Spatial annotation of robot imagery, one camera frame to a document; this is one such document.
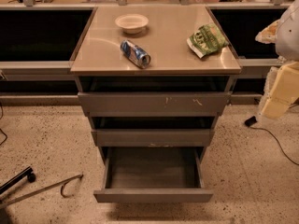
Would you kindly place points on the grey middle drawer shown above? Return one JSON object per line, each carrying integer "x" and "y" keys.
{"x": 153, "y": 131}

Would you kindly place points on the grey drawer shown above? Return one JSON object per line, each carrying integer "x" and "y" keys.
{"x": 153, "y": 175}
{"x": 153, "y": 131}
{"x": 153, "y": 96}

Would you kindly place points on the black power adapter with cable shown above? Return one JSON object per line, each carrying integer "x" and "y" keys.
{"x": 250, "y": 123}

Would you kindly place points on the grey bottom drawer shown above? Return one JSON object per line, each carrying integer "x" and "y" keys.
{"x": 153, "y": 175}

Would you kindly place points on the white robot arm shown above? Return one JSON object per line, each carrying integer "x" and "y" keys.
{"x": 281, "y": 88}

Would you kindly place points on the grey top drawer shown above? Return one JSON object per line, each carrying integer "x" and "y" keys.
{"x": 153, "y": 96}

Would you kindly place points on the white bowl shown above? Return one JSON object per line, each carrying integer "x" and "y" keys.
{"x": 132, "y": 23}

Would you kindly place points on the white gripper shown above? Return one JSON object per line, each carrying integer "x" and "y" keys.
{"x": 288, "y": 37}

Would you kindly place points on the metal rod with hook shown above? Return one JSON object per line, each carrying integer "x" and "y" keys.
{"x": 61, "y": 184}

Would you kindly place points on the grey drawer cabinet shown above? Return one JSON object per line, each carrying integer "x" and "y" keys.
{"x": 164, "y": 39}

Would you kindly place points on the black chair leg with caster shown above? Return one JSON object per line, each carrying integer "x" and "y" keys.
{"x": 26, "y": 173}

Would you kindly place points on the blue silver soda can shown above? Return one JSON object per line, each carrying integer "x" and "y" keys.
{"x": 135, "y": 54}

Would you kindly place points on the green chip bag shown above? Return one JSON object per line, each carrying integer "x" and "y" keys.
{"x": 206, "y": 40}

